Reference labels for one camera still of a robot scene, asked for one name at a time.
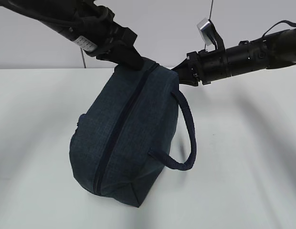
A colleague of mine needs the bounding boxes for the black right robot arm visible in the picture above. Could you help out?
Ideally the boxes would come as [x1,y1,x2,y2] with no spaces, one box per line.
[173,28,296,86]

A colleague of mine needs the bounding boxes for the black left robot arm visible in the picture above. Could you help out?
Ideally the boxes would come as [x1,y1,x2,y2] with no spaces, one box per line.
[0,0,144,70]

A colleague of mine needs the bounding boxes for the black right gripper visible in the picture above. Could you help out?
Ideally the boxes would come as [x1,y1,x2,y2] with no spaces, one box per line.
[171,49,232,86]

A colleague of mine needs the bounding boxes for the dark navy fabric lunch bag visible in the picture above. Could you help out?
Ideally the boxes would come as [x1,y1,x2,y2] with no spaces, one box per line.
[69,59,197,207]

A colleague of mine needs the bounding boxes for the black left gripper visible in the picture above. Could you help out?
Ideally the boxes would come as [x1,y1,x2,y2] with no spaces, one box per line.
[66,4,144,71]

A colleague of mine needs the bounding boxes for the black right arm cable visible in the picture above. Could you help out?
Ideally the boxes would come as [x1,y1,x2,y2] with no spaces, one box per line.
[261,20,296,39]

